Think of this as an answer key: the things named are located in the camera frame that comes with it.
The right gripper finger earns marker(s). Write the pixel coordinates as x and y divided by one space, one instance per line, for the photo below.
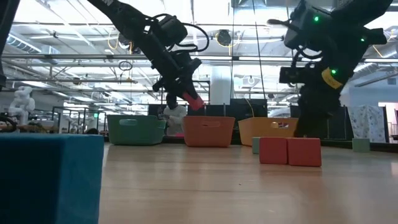
306 123
328 123

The red wooden block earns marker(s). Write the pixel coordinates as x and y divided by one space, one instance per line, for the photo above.
195 102

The small red-orange cube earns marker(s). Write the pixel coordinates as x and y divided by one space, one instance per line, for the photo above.
304 152

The small light blue cube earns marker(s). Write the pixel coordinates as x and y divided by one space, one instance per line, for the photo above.
255 145
361 145

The red-orange wooden block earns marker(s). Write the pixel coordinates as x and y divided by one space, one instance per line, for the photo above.
273 151

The blue wooden block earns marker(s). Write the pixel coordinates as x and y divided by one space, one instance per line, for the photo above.
46 180

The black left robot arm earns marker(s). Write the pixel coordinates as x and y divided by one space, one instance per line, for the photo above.
124 18

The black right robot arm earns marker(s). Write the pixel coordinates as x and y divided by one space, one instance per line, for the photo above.
342 31

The yellow tape tag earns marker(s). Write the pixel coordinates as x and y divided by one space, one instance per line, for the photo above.
330 78

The person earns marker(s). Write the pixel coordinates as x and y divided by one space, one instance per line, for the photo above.
174 119

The white patterned cloth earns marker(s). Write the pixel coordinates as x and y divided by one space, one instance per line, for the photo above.
367 124

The yellow plastic bin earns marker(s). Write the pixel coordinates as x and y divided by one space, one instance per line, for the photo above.
264 132

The orange plastic bin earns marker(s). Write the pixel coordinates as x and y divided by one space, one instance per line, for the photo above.
208 133

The black screen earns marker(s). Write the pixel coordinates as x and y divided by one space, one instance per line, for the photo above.
248 109

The teal plastic bin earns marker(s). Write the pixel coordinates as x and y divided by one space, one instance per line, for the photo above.
136 133

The black hanging round device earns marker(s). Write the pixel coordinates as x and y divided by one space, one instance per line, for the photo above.
224 37

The white humanoid robot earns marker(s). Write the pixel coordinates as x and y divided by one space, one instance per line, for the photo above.
21 105

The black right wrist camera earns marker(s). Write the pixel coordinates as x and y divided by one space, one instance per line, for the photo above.
293 75

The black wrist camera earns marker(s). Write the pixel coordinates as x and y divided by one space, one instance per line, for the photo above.
172 29
293 75

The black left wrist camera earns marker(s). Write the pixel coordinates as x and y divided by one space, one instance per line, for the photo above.
172 29

